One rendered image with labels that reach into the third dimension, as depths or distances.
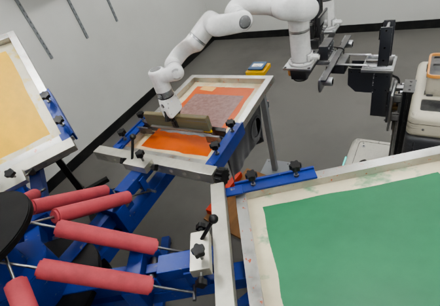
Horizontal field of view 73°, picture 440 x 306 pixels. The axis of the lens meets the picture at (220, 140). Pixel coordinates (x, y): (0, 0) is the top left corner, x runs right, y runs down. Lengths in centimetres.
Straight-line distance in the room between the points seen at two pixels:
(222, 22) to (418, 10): 382
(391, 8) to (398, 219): 396
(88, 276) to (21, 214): 24
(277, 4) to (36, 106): 127
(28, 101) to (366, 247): 164
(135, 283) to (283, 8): 111
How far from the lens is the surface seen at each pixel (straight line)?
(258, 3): 137
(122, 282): 93
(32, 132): 172
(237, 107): 166
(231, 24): 127
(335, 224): 106
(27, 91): 187
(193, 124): 141
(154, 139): 162
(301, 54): 153
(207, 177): 117
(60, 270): 92
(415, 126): 162
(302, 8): 138
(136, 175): 130
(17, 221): 95
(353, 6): 484
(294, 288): 95
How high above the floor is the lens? 182
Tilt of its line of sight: 37 degrees down
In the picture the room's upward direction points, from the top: 17 degrees counter-clockwise
